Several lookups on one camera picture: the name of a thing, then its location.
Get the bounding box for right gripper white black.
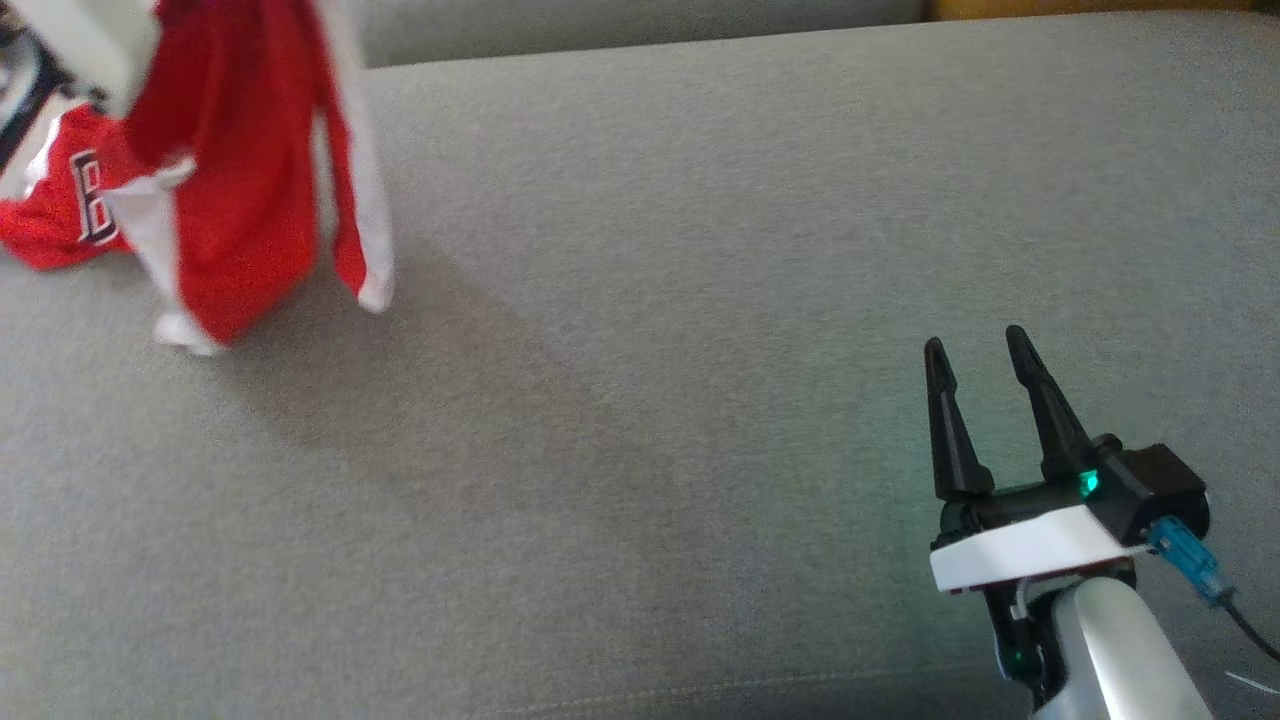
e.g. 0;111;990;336
923;325;1153;703

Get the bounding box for yellow sofa cushion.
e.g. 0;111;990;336
920;0;1280;22

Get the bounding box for right gripper cable blue plug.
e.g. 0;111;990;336
1148;517;1280;663

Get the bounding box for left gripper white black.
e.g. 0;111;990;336
5;0;163;117

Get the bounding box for grey sofa seat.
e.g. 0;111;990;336
0;10;1280;720

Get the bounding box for red white basketball jersey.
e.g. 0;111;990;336
0;100;136;271

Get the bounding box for grey sofa back cushion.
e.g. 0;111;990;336
348;0;927;69

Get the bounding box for red shorts white trim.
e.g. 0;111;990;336
100;0;396;357

